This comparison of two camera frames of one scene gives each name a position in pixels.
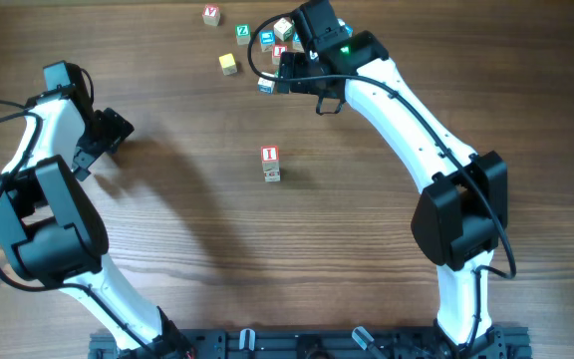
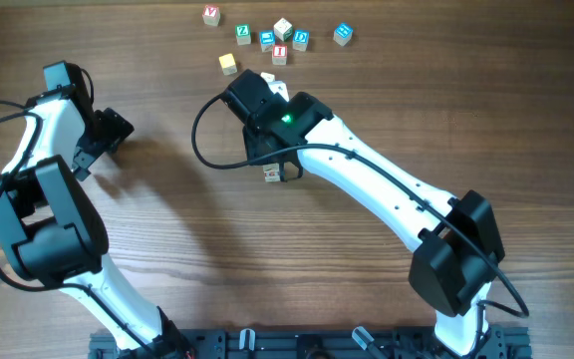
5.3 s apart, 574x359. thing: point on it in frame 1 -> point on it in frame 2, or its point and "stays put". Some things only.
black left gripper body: x=106 y=135 stays put
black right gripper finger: x=318 y=108 -> x=282 y=173
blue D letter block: x=297 y=44 stays put
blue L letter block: x=266 y=40 stays put
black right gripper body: x=294 y=65 -> x=253 y=142
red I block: x=278 y=49 stays put
